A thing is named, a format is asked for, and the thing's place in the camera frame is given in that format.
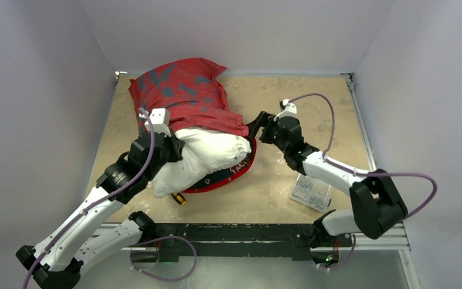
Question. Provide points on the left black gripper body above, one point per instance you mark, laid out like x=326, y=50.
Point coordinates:
x=169, y=153

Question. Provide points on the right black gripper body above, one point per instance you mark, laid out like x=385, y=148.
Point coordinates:
x=268, y=129

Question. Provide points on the white pillow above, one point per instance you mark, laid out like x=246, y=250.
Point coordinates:
x=204, y=152

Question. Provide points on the red pillowcase with grey print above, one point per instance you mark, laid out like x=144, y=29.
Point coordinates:
x=190, y=91

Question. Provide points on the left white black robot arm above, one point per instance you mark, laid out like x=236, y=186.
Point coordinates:
x=61, y=259

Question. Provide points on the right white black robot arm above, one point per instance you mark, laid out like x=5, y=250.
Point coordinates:
x=376, y=204

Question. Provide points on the clear plastic compartment box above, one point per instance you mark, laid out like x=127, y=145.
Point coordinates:
x=312, y=192

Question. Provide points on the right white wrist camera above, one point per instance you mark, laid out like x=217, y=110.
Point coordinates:
x=287, y=109

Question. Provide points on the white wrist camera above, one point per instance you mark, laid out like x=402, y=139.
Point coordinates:
x=156, y=121
x=287, y=109

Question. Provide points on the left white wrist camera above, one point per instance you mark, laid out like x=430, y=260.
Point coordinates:
x=156, y=121

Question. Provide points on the yellow black handled screwdriver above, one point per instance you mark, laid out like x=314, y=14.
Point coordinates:
x=179, y=198

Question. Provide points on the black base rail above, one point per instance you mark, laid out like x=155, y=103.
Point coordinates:
x=299, y=242

